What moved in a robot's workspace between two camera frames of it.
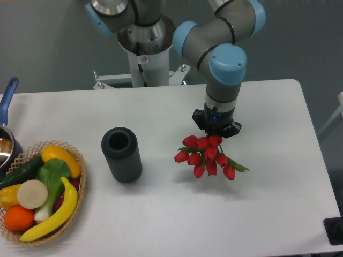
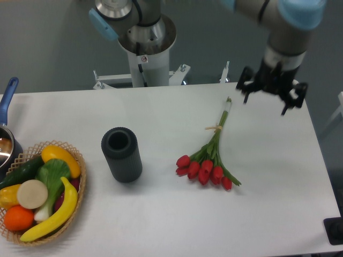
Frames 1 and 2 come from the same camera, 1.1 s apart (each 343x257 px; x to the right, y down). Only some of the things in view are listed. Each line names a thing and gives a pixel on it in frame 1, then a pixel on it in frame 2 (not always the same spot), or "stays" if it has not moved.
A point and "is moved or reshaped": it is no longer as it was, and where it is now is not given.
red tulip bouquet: [204, 153] is moved or reshaped
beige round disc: [32, 194] stays
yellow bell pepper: [8, 196] stays
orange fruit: [17, 218] stays
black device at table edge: [334, 228] stays
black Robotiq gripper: [214, 122] → [275, 81]
